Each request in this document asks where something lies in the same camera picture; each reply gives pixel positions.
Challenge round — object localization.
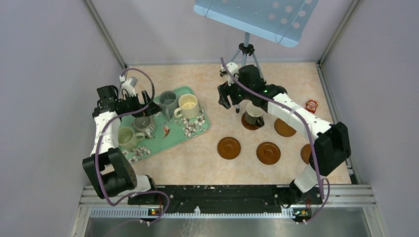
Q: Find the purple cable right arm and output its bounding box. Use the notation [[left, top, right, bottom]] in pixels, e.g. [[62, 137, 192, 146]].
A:
[[220, 57, 331, 225]]

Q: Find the dark brown wooden coaster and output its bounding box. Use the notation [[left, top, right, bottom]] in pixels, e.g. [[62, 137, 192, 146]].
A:
[[217, 137, 241, 160]]

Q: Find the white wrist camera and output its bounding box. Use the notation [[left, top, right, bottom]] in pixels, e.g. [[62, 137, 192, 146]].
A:
[[119, 76, 138, 99], [219, 62, 240, 84]]

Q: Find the cream cup with yellow inside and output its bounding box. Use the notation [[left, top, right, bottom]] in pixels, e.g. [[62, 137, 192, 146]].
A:
[[173, 94, 200, 119]]

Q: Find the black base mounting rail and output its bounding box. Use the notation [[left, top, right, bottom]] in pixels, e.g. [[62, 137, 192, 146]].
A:
[[127, 185, 323, 214]]

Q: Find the small red toy packet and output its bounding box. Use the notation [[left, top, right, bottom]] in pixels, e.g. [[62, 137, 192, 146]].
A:
[[305, 99, 319, 114]]

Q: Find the white and black cup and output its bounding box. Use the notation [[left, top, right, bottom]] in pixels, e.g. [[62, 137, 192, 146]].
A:
[[245, 102, 264, 127]]

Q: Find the green floral serving tray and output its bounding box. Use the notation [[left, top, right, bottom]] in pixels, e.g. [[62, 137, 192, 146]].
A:
[[119, 109, 210, 164]]

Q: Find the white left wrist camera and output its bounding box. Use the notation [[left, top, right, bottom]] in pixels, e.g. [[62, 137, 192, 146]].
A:
[[119, 76, 138, 99]]

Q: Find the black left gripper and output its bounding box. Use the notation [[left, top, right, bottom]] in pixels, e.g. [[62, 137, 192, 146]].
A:
[[119, 90, 162, 117]]

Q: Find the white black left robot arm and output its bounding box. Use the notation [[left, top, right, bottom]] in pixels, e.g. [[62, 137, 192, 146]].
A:
[[82, 85, 160, 199]]

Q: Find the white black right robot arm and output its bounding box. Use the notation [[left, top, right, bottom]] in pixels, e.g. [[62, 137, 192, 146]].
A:
[[217, 63, 351, 203]]

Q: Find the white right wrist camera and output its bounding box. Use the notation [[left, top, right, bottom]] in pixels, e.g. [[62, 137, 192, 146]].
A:
[[219, 62, 240, 84]]

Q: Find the metallic grey cup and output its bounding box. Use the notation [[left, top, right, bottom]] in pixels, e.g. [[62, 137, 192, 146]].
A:
[[133, 117, 156, 139]]

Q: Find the blue music stand with tripod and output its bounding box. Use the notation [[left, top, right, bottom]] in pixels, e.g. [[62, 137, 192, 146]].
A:
[[193, 0, 318, 98]]

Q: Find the pale green cup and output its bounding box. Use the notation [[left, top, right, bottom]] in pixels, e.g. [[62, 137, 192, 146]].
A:
[[118, 127, 145, 151]]

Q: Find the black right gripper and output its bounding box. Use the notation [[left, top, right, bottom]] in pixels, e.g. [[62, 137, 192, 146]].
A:
[[217, 73, 252, 110]]

